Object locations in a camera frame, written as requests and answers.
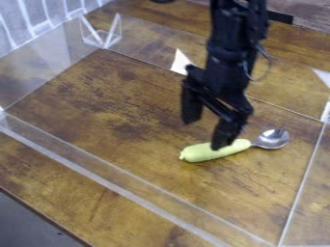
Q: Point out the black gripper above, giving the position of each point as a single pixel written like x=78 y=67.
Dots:
x=217 y=88

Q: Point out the green handled metal spoon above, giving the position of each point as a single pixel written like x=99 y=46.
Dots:
x=270 y=140

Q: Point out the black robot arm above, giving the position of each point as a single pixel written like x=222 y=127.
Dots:
x=239 y=25

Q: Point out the black bar on table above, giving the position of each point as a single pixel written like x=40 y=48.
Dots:
x=281 y=17

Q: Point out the clear acrylic enclosure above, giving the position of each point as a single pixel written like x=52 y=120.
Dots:
x=91 y=134

